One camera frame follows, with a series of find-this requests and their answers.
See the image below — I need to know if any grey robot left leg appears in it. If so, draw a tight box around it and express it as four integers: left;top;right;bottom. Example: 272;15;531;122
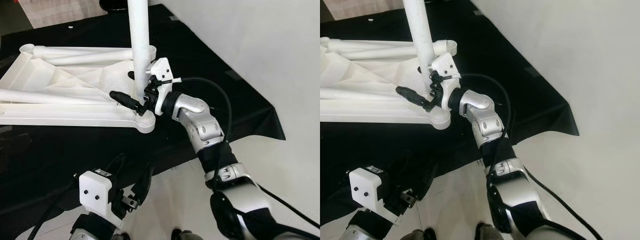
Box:
400;228;436;240

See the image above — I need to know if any black tablecloth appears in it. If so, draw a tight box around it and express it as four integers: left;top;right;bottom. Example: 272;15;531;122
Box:
0;2;287;240
320;0;580;237

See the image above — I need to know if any grey robot leg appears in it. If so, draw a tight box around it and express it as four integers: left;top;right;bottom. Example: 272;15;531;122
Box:
400;228;436;240
475;222;506;240
171;228;206;240

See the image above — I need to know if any black wok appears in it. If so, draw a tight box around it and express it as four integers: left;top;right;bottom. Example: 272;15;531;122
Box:
99;0;129;12

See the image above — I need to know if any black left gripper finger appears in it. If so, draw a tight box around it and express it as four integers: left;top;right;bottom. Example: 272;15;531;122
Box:
417;160;439;198
104;152;127;176
134;162;155;201

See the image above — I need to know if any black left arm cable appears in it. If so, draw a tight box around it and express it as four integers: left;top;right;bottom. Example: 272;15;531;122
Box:
30;180;83;240

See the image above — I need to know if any grey robot right leg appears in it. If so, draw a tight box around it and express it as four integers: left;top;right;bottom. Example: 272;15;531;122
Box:
475;222;506;240
171;228;206;240

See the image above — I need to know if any white plastic table leg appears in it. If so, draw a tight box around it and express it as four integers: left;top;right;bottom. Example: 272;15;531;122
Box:
42;51;135;66
402;0;436;94
320;87;402;101
126;0;153;101
32;45;157;59
340;47;422;61
327;39;457;56
0;88;119;105

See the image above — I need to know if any white plastic table top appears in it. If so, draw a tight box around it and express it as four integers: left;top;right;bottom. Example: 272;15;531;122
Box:
0;44;157;134
320;36;458;131

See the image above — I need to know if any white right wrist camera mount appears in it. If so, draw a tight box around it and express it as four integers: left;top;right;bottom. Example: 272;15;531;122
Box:
149;57;182;116
430;52;461;109

